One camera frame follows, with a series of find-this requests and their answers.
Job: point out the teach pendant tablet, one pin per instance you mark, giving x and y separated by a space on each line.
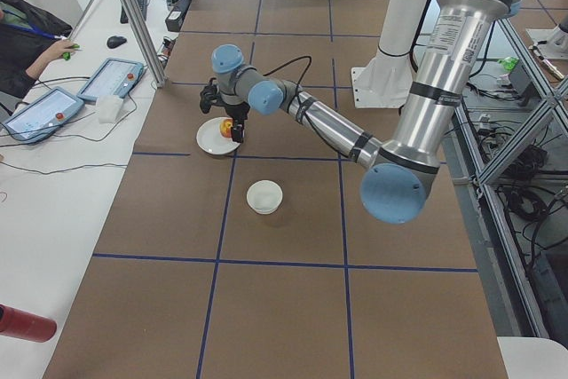
41 118
115 77

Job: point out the white round plate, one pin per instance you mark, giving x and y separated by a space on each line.
211 140

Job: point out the white tissue pack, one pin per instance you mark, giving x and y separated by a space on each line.
108 108

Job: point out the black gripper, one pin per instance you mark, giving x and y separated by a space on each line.
235 111

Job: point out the brown paper table cover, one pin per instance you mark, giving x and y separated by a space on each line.
188 281

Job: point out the black box device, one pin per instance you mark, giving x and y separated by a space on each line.
176 17

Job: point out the red cylinder bottle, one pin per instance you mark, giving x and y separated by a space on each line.
25 325

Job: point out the aluminium frame post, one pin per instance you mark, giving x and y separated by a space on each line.
145 42

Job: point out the red yellow apple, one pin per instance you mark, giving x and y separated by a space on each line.
223 128

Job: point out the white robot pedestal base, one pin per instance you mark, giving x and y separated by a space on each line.
386 80

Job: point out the white bowl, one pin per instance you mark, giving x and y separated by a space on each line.
264 197

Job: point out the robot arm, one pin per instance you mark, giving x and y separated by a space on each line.
423 61

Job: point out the near teach pendant tablet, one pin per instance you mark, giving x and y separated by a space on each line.
41 118

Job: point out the seated person in black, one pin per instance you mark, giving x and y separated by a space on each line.
31 38

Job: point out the black computer mouse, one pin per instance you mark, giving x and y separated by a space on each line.
114 42

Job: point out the far teach pendant tablet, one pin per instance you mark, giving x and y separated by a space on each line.
115 77

